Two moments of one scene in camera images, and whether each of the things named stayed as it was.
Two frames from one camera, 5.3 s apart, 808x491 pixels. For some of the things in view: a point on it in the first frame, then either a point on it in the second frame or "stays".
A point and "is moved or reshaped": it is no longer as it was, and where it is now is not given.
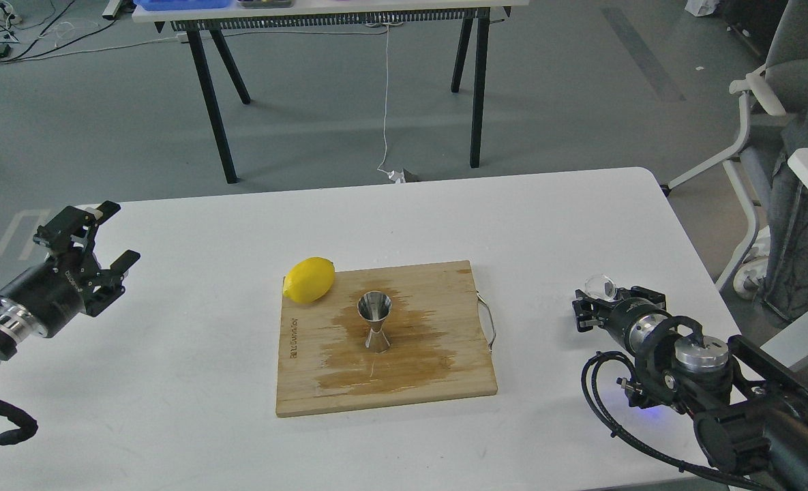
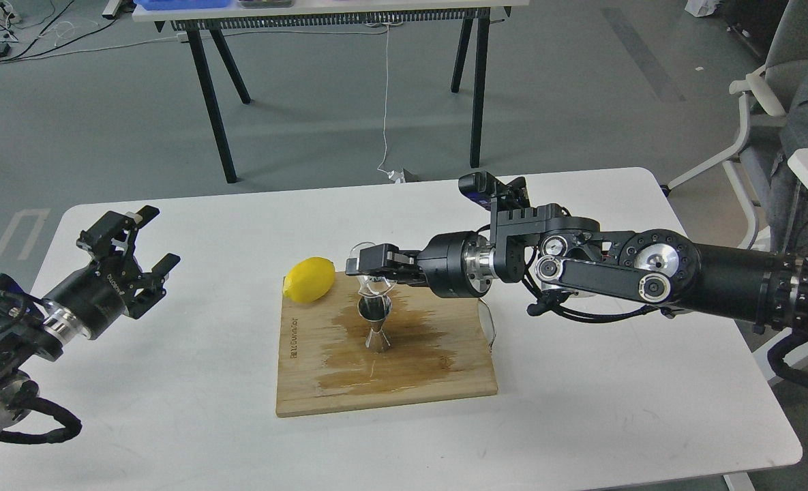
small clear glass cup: (601, 286) is moved or reshaped
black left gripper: (52, 294) to (91, 303)
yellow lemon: (309, 280) stays
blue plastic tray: (170, 5) stays
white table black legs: (464, 16) stays
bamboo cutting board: (434, 329) stays
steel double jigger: (374, 305) stays
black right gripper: (633, 319) to (458, 264)
